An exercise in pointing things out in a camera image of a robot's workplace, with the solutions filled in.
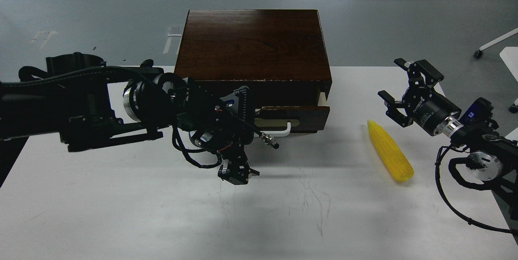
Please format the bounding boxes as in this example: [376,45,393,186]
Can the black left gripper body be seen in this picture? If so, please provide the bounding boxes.
[178,85,279,169]

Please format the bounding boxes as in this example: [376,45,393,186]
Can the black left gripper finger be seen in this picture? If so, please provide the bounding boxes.
[238,162,260,185]
[218,159,239,185]

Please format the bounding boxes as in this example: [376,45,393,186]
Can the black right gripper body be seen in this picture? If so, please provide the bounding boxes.
[403,86,461,136]

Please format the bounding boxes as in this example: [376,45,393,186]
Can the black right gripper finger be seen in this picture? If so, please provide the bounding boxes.
[378,90,413,128]
[394,58,444,90]

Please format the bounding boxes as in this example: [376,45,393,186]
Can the yellow corn cob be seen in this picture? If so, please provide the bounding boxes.
[367,119,414,182]

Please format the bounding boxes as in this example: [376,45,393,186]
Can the wooden drawer with white handle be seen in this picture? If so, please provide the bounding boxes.
[254,92,331,134]

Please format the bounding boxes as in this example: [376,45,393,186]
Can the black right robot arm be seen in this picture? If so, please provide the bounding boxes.
[378,58,517,236]

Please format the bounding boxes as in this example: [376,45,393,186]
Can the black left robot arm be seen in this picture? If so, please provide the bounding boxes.
[0,53,279,185]

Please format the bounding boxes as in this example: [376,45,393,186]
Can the dark wooden drawer cabinet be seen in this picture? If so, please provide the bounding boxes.
[174,9,332,106]

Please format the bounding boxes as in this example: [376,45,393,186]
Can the white chair leg with caster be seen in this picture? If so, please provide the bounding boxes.
[473,28,518,59]

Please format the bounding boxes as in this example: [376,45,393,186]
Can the black caster wheel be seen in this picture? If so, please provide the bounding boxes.
[508,104,518,114]

